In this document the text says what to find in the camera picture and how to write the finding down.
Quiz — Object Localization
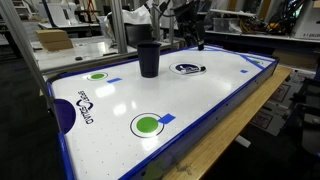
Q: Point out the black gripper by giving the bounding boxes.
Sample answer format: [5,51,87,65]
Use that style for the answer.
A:
[173,0,206,52]

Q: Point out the black marker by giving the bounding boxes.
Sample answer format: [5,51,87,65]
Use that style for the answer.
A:
[181,65,207,74]

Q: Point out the dark plastic cup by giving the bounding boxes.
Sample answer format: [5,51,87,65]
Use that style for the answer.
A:
[136,40,163,79]

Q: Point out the grey storage bin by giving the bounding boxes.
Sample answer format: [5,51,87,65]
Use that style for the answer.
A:
[212,17,242,34]

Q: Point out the black laptop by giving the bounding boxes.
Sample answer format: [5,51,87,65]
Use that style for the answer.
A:
[123,23,155,49]

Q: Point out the white cloth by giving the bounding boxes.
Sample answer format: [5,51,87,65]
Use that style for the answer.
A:
[120,4,154,27]

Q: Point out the long workbench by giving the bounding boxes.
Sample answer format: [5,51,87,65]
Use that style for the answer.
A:
[203,29,320,46]

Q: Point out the white blue air hockey table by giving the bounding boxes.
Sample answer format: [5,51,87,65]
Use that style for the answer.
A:
[45,43,280,180]

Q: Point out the printed paper sheets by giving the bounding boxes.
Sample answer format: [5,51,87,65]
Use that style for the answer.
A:
[249,68,303,136]

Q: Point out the small white block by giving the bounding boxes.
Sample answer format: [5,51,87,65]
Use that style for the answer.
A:
[234,134,252,149]

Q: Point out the white printed box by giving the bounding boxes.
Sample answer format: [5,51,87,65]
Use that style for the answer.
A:
[290,0,320,41]

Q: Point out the black equipment stand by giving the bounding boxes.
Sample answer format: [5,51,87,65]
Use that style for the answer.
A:
[288,76,320,158]

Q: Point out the white lab machine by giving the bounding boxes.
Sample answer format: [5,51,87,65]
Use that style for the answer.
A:
[37,0,80,28]

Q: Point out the cardboard box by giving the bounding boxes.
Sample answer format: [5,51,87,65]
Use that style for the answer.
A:
[34,28,75,52]

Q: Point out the yellow cable bundle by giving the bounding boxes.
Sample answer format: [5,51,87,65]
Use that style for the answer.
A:
[238,14,271,35]

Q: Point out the aluminium profile frame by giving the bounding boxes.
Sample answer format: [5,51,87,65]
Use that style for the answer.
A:
[0,0,178,113]

